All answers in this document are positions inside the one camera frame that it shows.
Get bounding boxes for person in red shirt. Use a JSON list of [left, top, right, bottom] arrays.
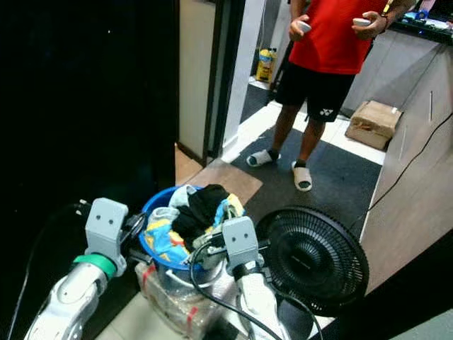
[[246, 0, 420, 193]]

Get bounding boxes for beige door with black frame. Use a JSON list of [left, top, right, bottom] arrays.
[[176, 0, 246, 165]]

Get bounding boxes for person's left hand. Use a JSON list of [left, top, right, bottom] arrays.
[[352, 9, 391, 40]]

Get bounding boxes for grey green garment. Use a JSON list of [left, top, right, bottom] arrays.
[[193, 212, 231, 270]]

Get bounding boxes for black standing fan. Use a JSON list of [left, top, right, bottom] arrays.
[[255, 205, 371, 321]]

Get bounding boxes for brown wooden cabinet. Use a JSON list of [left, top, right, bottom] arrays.
[[360, 27, 453, 293]]

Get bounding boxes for black countertop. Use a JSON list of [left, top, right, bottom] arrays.
[[388, 0, 453, 40]]

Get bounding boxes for blue and yellow garment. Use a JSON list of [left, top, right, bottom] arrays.
[[145, 193, 246, 264]]

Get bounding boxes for blue plastic laundry basin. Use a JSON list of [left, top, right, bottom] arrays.
[[140, 185, 229, 276]]

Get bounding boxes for plastic wrapped box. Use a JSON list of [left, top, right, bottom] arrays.
[[134, 256, 239, 338]]

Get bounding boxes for pale grey garment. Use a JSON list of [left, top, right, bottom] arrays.
[[168, 185, 197, 210]]

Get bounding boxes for yellow plastic bottle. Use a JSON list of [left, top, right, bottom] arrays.
[[256, 47, 279, 84]]

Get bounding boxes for person's right hand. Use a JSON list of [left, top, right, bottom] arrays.
[[288, 13, 313, 42]]

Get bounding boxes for black garment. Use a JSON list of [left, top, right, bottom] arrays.
[[171, 184, 229, 250]]

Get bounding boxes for brown cardboard box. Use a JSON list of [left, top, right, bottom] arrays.
[[345, 100, 403, 152]]

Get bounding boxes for black hanging power cable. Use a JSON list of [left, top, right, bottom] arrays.
[[349, 130, 453, 232]]

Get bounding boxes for brown doormat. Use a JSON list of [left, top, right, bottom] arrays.
[[183, 159, 265, 208]]

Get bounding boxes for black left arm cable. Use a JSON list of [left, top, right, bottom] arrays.
[[7, 200, 91, 340]]

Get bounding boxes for dark grey floor mat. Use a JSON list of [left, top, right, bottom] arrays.
[[225, 122, 384, 229]]

